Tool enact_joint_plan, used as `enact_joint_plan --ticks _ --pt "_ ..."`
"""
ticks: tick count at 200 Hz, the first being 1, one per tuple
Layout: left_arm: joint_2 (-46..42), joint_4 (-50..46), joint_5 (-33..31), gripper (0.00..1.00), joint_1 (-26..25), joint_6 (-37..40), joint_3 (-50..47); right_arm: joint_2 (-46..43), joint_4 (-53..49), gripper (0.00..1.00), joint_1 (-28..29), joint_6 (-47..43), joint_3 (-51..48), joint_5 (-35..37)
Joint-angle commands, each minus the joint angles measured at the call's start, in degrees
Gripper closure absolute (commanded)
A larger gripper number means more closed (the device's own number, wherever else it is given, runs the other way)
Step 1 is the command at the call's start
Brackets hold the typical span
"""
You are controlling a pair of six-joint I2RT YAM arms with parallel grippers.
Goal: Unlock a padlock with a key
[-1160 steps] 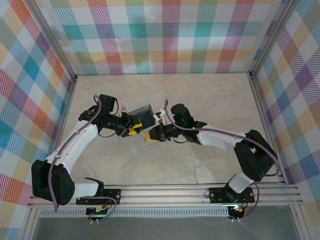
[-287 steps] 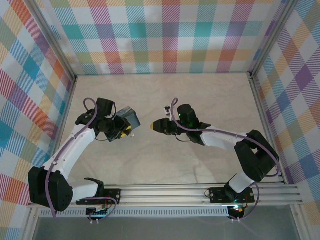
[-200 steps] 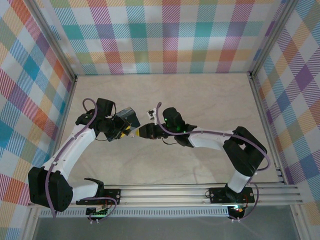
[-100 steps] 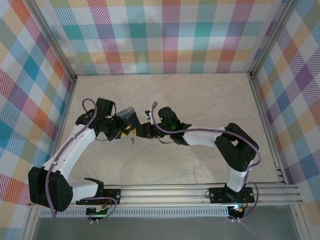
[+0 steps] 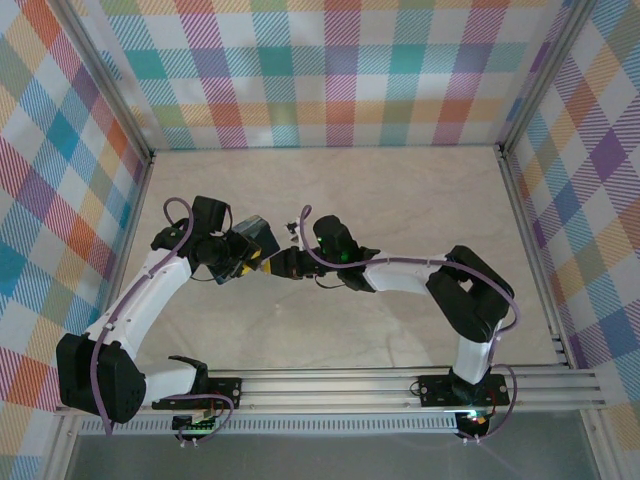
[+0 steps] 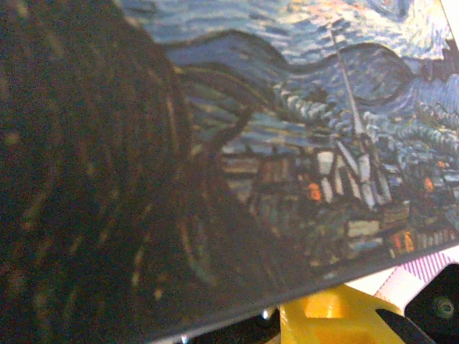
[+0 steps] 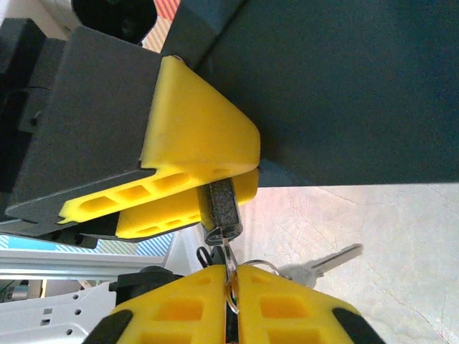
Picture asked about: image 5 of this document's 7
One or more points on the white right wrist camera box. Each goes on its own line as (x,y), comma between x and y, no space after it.
(295,231)

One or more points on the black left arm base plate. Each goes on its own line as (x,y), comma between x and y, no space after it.
(227,392)

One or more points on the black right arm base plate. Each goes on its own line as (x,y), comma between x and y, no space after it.
(435,390)

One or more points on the aluminium mounting rail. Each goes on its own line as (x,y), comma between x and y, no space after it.
(325,390)

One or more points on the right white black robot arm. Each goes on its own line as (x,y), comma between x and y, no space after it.
(470,300)

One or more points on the green lit controller board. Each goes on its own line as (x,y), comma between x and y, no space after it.
(195,426)

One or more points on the aluminium frame post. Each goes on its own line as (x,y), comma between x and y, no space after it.
(547,75)
(107,85)

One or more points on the orange lit controller board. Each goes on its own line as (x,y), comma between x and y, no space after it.
(475,422)

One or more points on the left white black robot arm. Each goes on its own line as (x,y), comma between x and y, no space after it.
(145,300)

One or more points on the aluminium side rail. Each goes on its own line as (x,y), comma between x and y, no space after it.
(520,210)
(131,220)

